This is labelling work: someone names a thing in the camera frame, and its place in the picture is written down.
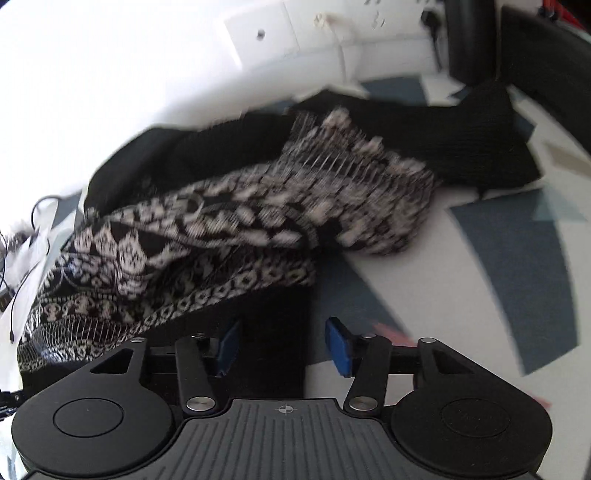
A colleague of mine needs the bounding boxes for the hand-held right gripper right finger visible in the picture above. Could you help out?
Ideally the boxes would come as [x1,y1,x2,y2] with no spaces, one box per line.
[324,316,482,414]

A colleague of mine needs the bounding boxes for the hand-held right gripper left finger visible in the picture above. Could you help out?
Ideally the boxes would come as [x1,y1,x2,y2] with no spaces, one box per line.
[87,319,245,415]

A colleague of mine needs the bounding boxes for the black white patterned knit sweater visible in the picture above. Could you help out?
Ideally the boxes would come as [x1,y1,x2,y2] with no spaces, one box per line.
[16,82,544,402]

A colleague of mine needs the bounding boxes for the black cylindrical object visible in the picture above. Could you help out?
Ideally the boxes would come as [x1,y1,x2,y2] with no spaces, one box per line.
[444,0,500,85]

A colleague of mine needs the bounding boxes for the black cabinet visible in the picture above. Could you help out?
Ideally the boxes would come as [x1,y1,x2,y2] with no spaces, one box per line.
[500,4,591,155]

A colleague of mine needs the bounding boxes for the thin black cable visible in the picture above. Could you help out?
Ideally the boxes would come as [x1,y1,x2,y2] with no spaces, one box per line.
[0,195,63,347]

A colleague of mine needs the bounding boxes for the white cable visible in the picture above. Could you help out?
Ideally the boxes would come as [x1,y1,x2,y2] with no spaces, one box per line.
[314,13,358,81]

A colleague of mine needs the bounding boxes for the white wall socket panel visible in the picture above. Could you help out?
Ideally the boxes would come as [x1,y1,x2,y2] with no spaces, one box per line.
[223,0,446,71]

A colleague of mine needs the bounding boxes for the black plug with cable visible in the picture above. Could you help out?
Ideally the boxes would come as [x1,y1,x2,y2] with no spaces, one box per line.
[419,9,444,72]

